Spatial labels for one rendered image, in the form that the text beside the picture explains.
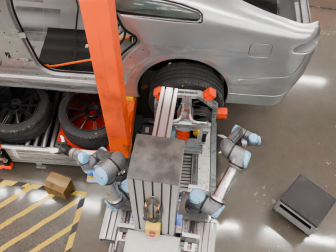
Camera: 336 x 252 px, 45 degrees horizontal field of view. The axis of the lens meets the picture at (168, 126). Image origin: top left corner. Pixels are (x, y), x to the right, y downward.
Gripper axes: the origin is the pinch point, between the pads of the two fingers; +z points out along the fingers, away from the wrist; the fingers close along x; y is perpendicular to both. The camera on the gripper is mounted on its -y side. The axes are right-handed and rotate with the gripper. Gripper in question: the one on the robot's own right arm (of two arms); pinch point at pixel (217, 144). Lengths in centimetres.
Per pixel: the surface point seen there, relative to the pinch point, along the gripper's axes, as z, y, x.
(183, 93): 23, 24, -40
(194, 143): 27, -63, -12
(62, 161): 154, -31, 1
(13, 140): 195, -11, -21
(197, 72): 10, 19, -58
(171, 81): 32, 24, -51
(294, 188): -63, -53, 39
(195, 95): 13.1, 22.1, -37.6
